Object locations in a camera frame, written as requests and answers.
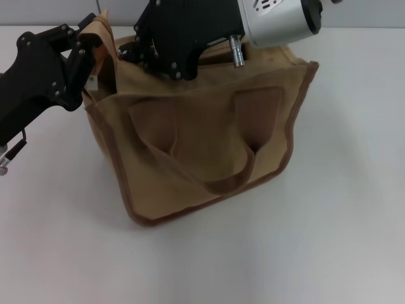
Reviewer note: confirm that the small white rectangular tag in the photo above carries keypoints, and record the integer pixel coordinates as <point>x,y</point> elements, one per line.
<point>92,83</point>

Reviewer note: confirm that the silver metal zipper pull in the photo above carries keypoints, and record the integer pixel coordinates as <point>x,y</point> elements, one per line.
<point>121,54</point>

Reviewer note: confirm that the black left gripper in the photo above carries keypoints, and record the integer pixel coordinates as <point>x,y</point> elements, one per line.
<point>28,85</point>

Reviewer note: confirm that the khaki canvas food bag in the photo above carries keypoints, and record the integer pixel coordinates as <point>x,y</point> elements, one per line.
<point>205,142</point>

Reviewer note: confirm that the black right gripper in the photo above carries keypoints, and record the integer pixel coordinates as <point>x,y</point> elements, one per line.
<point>196,22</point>

